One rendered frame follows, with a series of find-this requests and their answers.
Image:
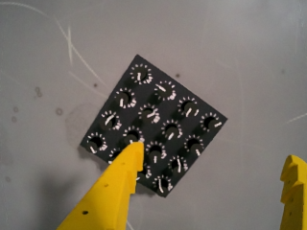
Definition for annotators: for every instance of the black knob box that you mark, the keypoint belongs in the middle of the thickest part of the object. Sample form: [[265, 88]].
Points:
[[172, 137]]

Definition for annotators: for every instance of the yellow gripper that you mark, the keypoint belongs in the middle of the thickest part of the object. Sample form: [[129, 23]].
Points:
[[105, 205]]

